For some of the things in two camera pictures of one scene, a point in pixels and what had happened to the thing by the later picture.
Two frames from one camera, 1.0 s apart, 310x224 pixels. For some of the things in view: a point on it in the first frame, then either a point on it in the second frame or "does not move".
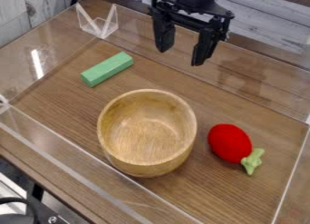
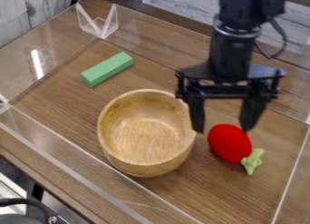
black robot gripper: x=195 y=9 -> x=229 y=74
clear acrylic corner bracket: x=98 y=27 does not move
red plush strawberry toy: x=231 y=144 does not move
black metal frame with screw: x=40 y=214 does not move
